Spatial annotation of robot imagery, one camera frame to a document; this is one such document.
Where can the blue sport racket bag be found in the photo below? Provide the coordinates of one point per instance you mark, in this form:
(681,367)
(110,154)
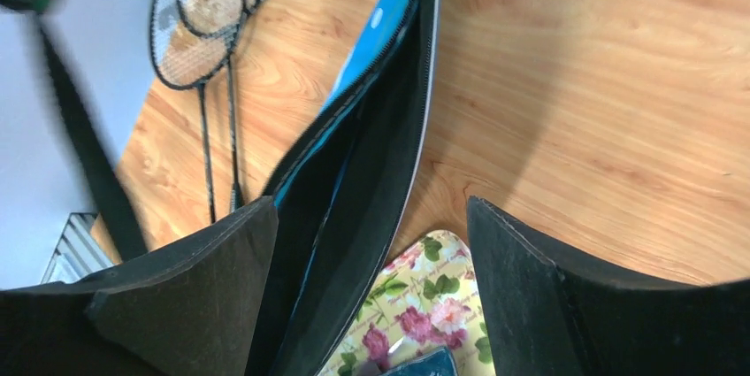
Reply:
(339,194)

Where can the blue leaf-shaped plate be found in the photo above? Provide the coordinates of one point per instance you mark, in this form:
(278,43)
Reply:
(438,362)

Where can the floral rectangular tray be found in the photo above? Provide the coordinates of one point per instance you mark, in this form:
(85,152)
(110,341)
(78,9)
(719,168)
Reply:
(425,299)

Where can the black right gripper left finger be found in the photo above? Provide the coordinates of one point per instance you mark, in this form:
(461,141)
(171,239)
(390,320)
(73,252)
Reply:
(188,308)

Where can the black badminton racket lower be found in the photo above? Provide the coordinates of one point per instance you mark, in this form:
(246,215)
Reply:
(190,41)

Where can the aluminium frame rail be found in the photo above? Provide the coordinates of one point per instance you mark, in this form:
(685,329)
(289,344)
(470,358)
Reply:
(76,254)

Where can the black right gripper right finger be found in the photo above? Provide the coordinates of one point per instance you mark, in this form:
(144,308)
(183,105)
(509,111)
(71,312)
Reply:
(553,309)

